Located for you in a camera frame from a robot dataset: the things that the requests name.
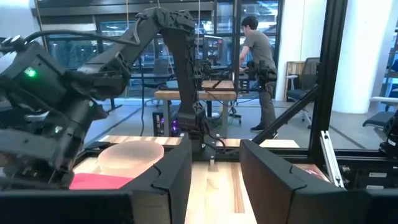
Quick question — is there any wooden background workbench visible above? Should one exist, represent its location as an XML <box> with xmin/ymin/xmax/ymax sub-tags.
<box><xmin>154</xmin><ymin>80</ymin><xmax>239</xmax><ymax>138</ymax></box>

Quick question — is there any person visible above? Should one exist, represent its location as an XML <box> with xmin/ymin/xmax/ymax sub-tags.
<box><xmin>238</xmin><ymin>15</ymin><xmax>279</xmax><ymax>133</ymax></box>

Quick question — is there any black office chair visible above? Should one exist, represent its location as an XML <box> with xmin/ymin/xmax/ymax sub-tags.
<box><xmin>286</xmin><ymin>57</ymin><xmax>321</xmax><ymax>129</ymax></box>

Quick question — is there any wooden board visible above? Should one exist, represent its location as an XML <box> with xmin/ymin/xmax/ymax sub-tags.
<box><xmin>284</xmin><ymin>61</ymin><xmax>305</xmax><ymax>102</ymax></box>

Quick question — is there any purple-lit computer tower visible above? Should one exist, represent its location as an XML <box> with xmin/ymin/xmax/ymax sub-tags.
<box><xmin>152</xmin><ymin>110</ymin><xmax>182</xmax><ymax>138</ymax></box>

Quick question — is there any orange red ramen packet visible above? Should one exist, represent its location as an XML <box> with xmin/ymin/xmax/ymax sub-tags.
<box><xmin>295</xmin><ymin>164</ymin><xmax>331</xmax><ymax>183</ymax></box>

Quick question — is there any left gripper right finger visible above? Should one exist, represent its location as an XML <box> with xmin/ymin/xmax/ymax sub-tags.
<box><xmin>239</xmin><ymin>139</ymin><xmax>398</xmax><ymax>224</ymax></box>

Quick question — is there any white pillar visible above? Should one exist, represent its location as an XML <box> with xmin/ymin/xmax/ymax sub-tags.
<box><xmin>331</xmin><ymin>0</ymin><xmax>398</xmax><ymax>114</ymax></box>

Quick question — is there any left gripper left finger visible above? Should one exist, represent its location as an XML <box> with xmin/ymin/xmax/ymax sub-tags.
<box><xmin>0</xmin><ymin>133</ymin><xmax>193</xmax><ymax>224</ymax></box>

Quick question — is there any red plastic bin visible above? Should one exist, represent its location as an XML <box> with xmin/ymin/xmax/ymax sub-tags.
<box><xmin>68</xmin><ymin>173</ymin><xmax>134</xmax><ymax>190</ymax></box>

